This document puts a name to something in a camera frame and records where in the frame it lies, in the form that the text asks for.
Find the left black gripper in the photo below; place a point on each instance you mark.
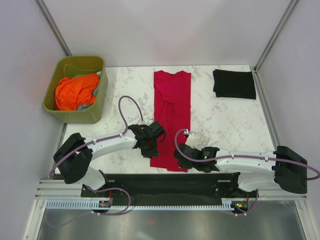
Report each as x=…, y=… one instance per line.
x=153, y=153

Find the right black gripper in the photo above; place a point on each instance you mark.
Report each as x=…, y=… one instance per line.
x=183, y=165

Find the magenta red t shirt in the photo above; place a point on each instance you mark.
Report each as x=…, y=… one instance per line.
x=172, y=109

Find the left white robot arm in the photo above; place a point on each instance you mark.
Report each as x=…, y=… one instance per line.
x=73, y=158

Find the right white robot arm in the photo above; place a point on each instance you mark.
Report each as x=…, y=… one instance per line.
x=250, y=171

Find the folded black t shirt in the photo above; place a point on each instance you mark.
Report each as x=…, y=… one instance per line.
x=234, y=84

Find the olive green plastic bin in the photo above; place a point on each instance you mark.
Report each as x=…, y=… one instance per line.
x=74, y=66

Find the orange t shirt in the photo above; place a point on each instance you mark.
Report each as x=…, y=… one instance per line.
x=72, y=92

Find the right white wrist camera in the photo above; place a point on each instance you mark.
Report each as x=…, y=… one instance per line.
x=191, y=138

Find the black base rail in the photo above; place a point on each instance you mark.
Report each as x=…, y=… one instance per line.
x=180, y=188

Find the white slotted cable duct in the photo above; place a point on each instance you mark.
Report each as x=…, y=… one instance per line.
x=100, y=205

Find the left aluminium frame post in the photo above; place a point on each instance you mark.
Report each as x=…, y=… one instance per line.
x=53, y=26

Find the aluminium frame post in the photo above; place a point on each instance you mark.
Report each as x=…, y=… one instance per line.
x=276, y=33
x=53, y=26

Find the right aluminium frame post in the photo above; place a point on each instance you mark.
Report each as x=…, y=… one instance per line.
x=276, y=33

